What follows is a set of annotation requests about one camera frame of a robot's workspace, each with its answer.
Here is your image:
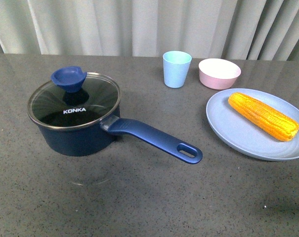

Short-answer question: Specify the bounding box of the glass lid with blue knob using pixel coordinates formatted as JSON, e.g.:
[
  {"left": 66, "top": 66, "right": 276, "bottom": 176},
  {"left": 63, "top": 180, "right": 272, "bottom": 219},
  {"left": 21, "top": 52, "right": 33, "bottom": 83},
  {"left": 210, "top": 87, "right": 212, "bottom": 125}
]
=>
[{"left": 28, "top": 66, "right": 121, "bottom": 130}]

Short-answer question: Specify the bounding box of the yellow corn cob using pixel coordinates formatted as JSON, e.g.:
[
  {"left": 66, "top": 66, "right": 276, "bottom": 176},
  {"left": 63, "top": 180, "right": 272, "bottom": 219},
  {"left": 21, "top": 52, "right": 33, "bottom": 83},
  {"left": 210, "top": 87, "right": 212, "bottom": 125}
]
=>
[{"left": 228, "top": 92, "right": 299, "bottom": 142}]

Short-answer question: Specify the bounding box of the light blue plastic cup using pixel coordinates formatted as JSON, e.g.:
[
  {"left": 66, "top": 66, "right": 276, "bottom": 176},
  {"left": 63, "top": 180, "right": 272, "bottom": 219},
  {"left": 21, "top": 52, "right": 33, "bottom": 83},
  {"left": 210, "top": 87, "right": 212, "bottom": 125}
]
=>
[{"left": 163, "top": 51, "right": 192, "bottom": 88}]

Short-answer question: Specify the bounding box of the pink plastic bowl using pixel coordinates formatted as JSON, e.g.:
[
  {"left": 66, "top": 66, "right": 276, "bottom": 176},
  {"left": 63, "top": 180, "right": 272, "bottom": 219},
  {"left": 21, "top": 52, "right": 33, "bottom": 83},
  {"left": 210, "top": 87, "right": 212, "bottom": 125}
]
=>
[{"left": 198, "top": 58, "right": 241, "bottom": 90}]

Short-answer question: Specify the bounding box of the light blue plastic plate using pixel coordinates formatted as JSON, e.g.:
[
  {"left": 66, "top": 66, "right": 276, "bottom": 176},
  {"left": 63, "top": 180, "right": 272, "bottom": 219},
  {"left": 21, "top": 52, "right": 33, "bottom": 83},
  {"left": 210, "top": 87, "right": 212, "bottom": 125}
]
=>
[{"left": 206, "top": 88, "right": 299, "bottom": 161}]

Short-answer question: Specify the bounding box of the white pleated curtain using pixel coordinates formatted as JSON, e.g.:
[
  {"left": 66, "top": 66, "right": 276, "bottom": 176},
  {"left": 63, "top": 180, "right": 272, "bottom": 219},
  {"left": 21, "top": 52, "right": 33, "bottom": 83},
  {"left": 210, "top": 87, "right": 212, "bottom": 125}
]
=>
[{"left": 0, "top": 0, "right": 299, "bottom": 61}]

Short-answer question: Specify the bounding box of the blue saucepan with handle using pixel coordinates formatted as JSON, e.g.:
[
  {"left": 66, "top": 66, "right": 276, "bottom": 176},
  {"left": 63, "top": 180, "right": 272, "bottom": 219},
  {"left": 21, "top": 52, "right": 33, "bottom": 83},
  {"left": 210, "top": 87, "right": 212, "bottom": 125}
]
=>
[{"left": 28, "top": 72, "right": 203, "bottom": 164}]

